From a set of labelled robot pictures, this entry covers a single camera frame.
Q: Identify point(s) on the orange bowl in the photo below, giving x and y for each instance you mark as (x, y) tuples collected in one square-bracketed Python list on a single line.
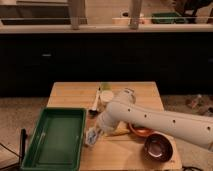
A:
[(140, 131)]

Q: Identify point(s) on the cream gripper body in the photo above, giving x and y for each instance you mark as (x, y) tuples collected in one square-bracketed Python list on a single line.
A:
[(99, 132)]

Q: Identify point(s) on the green bin background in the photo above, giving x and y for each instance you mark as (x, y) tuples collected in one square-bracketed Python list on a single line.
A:
[(168, 18)]

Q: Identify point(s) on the grey towel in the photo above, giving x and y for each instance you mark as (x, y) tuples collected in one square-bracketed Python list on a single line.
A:
[(90, 138)]

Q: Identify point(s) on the white handled spoon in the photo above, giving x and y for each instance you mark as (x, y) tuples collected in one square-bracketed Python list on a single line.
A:
[(93, 110)]

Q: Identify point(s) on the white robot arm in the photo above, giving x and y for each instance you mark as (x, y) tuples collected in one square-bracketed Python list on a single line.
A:
[(195, 129)]

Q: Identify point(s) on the yellow banana toy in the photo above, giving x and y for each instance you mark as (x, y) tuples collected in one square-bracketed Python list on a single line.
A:
[(119, 132)]

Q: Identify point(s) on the green plastic tray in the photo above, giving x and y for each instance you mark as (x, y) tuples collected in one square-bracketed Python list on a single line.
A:
[(57, 140)]

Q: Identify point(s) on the black pole stand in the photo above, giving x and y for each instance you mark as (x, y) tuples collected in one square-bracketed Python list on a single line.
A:
[(23, 137)]

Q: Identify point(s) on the dark purple bowl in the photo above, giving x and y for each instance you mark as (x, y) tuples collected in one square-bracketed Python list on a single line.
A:
[(158, 148)]

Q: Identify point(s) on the white cup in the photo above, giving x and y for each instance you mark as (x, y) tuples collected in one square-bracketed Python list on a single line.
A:
[(106, 96)]

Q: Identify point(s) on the green lime object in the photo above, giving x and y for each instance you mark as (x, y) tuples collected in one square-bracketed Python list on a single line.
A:
[(105, 86)]

